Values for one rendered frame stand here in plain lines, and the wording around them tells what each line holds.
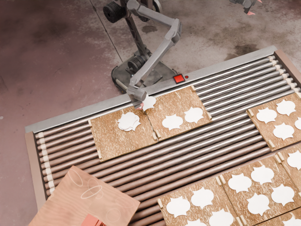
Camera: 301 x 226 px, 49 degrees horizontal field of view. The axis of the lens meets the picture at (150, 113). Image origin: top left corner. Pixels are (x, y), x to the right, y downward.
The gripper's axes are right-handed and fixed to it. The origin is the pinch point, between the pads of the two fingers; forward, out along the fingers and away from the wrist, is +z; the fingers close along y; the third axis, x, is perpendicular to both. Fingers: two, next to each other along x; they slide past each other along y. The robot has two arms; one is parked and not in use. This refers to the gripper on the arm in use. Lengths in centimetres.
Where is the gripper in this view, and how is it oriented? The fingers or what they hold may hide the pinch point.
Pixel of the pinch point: (139, 104)
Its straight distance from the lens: 228.2
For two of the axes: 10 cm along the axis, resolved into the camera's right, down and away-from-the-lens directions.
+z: 2.6, 4.5, 8.5
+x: -8.9, 4.6, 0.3
